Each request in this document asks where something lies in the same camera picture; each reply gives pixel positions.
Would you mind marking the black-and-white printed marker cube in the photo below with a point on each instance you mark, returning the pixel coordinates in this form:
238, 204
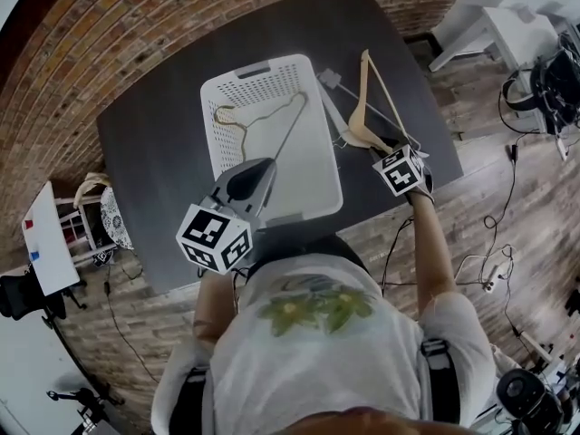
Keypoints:
103, 258

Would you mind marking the black office chair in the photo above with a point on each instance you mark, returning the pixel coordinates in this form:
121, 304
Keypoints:
22, 295

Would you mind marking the black swivel chair base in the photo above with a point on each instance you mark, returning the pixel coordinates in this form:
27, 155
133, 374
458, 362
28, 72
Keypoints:
573, 297

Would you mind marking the white plastic hanger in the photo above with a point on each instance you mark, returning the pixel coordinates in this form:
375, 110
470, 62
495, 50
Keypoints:
330, 80

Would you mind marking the person's left forearm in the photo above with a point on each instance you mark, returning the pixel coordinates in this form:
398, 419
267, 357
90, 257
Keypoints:
215, 306

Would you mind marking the white plastic laundry basket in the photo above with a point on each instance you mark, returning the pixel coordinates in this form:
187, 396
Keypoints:
308, 170

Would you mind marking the white desk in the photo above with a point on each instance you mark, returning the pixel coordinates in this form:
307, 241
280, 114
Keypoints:
503, 30

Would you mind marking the white power strip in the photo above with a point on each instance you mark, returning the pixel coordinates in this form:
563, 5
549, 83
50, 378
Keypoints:
562, 148
491, 278

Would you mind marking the person's white printed t-shirt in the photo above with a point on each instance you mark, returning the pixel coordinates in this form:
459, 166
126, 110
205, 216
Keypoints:
317, 370

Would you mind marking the person's black trouser leg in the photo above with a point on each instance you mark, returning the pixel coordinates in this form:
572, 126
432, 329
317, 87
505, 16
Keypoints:
317, 247

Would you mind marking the light wooden hanger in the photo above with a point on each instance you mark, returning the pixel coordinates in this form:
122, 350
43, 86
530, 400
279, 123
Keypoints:
358, 120

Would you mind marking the blue cup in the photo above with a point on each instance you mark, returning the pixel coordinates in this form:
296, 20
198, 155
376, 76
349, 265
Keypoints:
34, 256

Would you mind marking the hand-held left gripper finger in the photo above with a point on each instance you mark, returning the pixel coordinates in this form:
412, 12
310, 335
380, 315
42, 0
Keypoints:
224, 186
265, 200

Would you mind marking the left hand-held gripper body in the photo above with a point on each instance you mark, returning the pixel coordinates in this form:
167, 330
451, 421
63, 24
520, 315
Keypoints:
213, 238

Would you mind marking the white wooden chair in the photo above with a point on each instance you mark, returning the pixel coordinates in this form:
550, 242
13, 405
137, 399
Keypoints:
81, 234

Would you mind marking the black round device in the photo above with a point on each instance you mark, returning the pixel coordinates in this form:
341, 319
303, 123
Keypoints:
521, 392

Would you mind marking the black bag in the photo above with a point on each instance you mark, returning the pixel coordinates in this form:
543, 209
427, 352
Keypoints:
559, 89

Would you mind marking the person's right forearm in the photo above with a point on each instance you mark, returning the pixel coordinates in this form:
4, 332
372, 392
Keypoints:
432, 256

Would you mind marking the gold metal hanger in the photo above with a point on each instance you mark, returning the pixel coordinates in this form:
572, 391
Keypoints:
290, 127

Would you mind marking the black headset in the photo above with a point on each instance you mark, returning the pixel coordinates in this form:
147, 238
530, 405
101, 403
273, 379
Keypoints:
509, 98

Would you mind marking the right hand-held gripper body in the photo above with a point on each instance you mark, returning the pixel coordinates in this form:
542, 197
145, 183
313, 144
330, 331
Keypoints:
401, 172

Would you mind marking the black tripod stand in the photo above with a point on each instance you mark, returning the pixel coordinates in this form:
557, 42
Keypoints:
84, 399

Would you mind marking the black power adapter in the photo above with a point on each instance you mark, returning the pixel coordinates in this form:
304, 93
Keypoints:
514, 153

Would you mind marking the floral round seat cushion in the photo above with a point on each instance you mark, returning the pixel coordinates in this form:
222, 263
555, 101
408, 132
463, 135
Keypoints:
115, 218

